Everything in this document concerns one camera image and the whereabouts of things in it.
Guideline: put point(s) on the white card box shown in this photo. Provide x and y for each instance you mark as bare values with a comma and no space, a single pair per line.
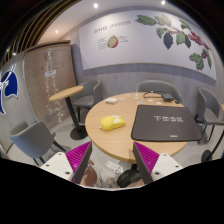
111,100

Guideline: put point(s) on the black mouse pad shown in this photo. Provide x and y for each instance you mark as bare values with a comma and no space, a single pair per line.
164,124

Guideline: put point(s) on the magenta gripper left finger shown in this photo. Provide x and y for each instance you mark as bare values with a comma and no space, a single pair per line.
71,165

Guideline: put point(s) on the black power adapter with cable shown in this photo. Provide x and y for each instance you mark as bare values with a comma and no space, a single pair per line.
166,97

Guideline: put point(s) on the coffee cherries wall poster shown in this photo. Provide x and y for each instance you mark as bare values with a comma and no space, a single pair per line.
145,36

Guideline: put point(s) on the grey chair back left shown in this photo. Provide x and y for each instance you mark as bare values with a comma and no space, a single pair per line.
89,96

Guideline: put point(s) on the grey chair back middle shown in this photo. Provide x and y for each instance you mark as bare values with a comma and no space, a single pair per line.
159,86

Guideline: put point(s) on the small round side table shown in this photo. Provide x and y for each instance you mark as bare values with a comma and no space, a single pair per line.
79,132

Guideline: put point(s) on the black round table base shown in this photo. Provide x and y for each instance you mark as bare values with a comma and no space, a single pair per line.
130,178

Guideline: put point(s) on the grey chair right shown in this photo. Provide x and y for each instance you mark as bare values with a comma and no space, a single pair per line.
208,109

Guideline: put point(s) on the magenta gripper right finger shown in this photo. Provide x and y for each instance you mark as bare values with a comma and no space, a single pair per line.
153,166

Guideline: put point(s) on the grey chair front left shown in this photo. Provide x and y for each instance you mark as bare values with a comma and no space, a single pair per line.
33,140

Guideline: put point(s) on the grey chair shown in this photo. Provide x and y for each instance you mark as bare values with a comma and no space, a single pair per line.
89,96
159,86
33,140
208,109

